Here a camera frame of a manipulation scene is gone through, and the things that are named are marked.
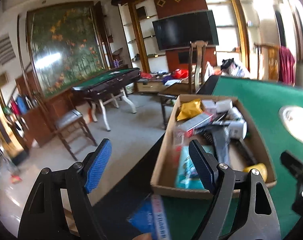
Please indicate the black foil pouch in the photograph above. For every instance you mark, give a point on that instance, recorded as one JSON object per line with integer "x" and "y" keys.
{"x": 221, "y": 140}

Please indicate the teal tissue packet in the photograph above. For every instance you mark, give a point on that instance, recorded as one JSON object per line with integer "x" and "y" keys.
{"x": 187, "y": 176}

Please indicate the wooden armchair with cloth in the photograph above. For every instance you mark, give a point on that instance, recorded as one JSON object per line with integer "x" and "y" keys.
{"x": 267, "y": 61}

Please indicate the wooden chair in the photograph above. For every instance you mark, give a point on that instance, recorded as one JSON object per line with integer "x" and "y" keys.
{"x": 197, "y": 67}

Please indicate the round mahjong table centre panel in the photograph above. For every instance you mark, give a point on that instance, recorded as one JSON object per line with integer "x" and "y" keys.
{"x": 292, "y": 119}

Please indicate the red cloth on chair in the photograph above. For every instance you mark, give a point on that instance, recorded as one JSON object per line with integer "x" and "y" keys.
{"x": 286, "y": 66}

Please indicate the cardboard box tray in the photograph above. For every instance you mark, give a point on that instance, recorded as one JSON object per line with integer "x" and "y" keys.
{"x": 168, "y": 178}

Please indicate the yellow tape roll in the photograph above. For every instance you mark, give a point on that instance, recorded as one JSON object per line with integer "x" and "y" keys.
{"x": 259, "y": 168}

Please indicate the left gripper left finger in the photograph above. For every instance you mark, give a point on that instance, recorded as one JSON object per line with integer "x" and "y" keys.
{"x": 58, "y": 206}

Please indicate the flower wall painting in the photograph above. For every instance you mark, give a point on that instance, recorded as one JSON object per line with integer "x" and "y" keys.
{"x": 64, "y": 46}

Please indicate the blue leaflet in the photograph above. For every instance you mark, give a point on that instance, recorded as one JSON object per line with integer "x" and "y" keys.
{"x": 150, "y": 217}

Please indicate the yellow snack packet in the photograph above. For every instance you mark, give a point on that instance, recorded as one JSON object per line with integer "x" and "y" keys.
{"x": 189, "y": 110}

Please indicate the person's hand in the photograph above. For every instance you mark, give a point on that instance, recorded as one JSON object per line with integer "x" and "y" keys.
{"x": 145, "y": 236}

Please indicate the white tube container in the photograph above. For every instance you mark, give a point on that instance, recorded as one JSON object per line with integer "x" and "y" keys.
{"x": 234, "y": 114}

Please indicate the black television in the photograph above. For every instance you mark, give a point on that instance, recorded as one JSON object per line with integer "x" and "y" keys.
{"x": 180, "y": 30}

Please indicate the white pill bottle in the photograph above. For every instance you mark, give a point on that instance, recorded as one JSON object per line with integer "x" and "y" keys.
{"x": 237, "y": 129}

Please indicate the red white medicine box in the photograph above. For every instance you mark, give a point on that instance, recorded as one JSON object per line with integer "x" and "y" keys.
{"x": 189, "y": 127}

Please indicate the white power adapter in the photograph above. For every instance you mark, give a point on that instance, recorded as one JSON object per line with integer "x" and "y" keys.
{"x": 223, "y": 106}

